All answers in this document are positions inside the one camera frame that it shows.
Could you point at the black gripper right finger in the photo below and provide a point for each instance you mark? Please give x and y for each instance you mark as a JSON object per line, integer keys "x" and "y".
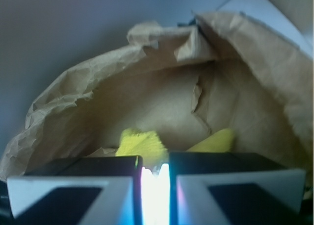
{"x": 233, "y": 189}

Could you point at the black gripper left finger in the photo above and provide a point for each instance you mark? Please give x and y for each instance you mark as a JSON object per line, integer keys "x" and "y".
{"x": 79, "y": 191}

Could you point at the yellow cloth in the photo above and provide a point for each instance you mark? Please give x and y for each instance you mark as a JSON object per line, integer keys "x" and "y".
{"x": 154, "y": 153}

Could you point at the brown paper bag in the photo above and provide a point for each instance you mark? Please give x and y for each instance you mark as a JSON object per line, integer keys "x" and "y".
{"x": 186, "y": 83}

